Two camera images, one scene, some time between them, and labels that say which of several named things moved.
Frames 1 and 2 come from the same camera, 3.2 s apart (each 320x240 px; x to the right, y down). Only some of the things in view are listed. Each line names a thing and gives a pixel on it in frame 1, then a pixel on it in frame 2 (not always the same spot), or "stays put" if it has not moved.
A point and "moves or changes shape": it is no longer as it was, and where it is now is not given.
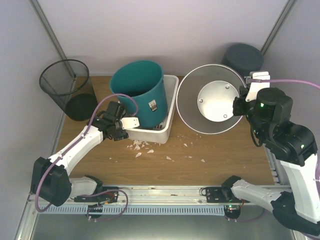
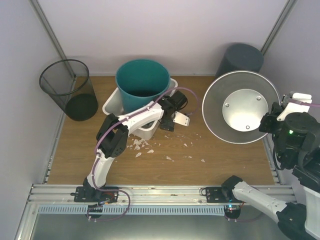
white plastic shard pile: [138, 144] stays put
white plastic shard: [138, 154] stays put
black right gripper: [237, 109] → [276, 109]
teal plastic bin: [142, 81] moves or changes shape
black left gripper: [120, 135] → [167, 126]
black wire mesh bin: [69, 83] stays put
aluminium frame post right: [284, 15] stays put
